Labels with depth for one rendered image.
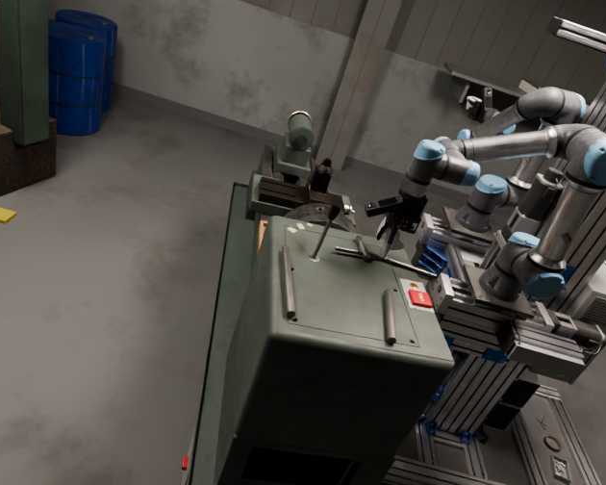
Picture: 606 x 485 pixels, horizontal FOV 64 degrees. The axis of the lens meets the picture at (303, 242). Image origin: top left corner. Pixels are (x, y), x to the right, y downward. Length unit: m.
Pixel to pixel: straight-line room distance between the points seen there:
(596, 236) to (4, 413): 2.49
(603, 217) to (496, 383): 0.88
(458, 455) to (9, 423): 2.01
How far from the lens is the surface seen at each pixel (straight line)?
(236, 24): 5.38
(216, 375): 1.98
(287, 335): 1.15
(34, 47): 3.55
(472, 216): 2.26
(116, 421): 2.48
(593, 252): 2.12
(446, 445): 2.64
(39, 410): 2.53
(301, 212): 1.75
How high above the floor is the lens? 2.02
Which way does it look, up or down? 31 degrees down
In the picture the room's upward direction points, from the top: 19 degrees clockwise
